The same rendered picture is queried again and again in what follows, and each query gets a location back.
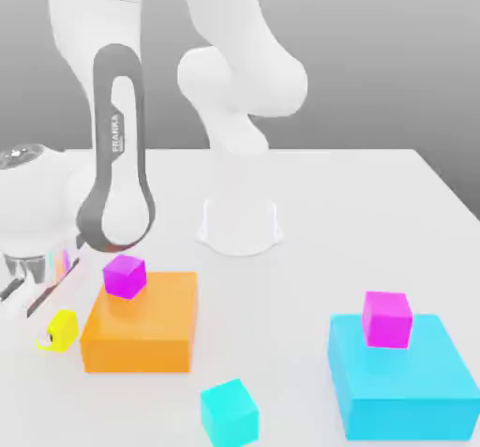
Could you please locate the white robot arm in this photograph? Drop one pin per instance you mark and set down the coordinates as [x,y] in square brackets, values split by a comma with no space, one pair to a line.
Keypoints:
[240,79]

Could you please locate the large light blue box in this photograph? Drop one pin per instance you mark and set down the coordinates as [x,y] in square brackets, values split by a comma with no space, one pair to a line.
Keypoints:
[405,398]

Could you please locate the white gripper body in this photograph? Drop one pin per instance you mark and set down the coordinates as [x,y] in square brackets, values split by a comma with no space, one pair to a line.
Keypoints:
[57,294]

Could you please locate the small turquoise cube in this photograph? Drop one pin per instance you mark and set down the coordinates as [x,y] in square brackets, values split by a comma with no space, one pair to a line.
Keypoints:
[228,413]

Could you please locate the large orange box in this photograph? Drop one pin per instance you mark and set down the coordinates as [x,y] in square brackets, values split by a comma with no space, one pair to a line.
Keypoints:
[142,334]

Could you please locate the small yellow cube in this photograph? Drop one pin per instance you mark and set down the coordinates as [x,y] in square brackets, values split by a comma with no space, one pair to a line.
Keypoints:
[65,329]

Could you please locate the small magenta cube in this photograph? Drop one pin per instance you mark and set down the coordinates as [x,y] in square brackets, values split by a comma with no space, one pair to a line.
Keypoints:
[386,323]
[123,278]

